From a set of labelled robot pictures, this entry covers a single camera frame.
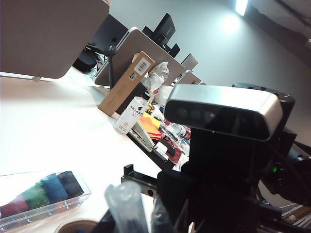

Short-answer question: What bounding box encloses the brown fabric desk divider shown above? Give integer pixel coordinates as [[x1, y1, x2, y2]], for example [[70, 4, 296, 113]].
[[0, 0, 111, 80]]

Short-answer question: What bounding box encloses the grey lamp stand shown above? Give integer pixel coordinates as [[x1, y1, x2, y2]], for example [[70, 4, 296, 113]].
[[103, 44, 120, 91]]

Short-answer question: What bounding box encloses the white printed drink bottle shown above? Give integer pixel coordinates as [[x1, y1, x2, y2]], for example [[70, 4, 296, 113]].
[[113, 96, 149, 136]]

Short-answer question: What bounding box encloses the black computer monitor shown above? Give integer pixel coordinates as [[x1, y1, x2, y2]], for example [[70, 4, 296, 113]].
[[142, 13, 181, 57]]

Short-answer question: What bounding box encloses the long brown cardboard box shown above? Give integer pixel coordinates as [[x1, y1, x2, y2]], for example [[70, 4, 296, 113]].
[[98, 50, 156, 120]]

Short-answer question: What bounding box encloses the blue ink pad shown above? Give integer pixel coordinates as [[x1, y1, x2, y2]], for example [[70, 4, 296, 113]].
[[39, 173, 69, 204]]

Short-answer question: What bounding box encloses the grey neighbour desk divider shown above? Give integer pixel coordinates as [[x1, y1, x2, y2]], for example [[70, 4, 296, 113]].
[[94, 26, 187, 91]]

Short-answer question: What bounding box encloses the crumpled white plastic bag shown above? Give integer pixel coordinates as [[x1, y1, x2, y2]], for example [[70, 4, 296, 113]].
[[145, 61, 170, 93]]

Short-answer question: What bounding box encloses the clear acrylic box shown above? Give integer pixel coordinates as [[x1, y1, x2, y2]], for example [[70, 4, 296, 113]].
[[0, 169, 92, 232]]

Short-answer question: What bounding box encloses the silver depth camera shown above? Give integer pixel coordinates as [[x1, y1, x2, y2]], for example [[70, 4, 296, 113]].
[[163, 83, 284, 143]]

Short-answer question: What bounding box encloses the white black small device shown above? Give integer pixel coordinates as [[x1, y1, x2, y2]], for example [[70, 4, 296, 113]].
[[154, 142, 176, 161]]

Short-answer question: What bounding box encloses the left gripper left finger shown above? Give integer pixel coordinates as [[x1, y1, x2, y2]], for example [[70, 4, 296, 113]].
[[96, 181, 149, 233]]

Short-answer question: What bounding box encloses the bright ceiling light panel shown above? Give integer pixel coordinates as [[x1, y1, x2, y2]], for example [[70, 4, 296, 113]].
[[234, 0, 250, 17]]

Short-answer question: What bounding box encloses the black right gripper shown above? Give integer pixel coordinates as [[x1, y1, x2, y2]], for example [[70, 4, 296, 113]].
[[121, 161, 268, 233]]

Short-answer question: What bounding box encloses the black ink pad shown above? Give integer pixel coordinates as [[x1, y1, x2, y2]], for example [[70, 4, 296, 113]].
[[56, 170, 85, 199]]

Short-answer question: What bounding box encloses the small distant desk divider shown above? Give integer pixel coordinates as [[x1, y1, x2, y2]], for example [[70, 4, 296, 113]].
[[181, 53, 199, 71], [179, 70, 203, 85]]

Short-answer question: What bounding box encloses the beige pulp bowl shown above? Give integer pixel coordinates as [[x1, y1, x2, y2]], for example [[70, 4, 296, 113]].
[[57, 217, 99, 233]]

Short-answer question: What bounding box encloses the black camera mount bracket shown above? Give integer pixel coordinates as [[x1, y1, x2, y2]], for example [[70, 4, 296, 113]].
[[189, 127, 259, 170]]

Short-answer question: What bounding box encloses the clear bottle red label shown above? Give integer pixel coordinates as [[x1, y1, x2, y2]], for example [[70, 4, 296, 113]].
[[167, 122, 193, 141]]

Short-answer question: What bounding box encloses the orange cloth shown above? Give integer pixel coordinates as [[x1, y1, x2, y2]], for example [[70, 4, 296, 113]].
[[138, 111, 163, 139]]

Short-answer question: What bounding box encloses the red ink pad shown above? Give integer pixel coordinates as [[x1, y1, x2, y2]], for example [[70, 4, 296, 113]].
[[0, 200, 30, 218]]

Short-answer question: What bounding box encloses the green ink pad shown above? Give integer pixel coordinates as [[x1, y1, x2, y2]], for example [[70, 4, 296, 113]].
[[22, 183, 51, 210]]

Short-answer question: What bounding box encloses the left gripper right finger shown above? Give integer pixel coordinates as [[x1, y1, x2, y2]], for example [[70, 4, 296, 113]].
[[150, 197, 176, 233]]

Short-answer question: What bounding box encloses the grey green stapler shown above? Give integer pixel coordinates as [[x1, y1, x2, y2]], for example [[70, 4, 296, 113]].
[[130, 121, 156, 153]]

